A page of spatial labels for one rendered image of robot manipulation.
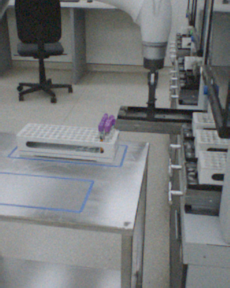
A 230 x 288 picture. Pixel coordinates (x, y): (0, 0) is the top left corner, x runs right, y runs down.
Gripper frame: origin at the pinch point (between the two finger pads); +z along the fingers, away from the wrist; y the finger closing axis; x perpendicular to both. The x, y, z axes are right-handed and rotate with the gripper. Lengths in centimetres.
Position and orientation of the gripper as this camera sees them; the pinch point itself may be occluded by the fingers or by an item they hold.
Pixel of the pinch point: (150, 110)
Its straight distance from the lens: 147.6
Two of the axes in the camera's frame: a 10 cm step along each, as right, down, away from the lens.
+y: 1.3, -4.0, 9.1
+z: -0.1, 9.1, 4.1
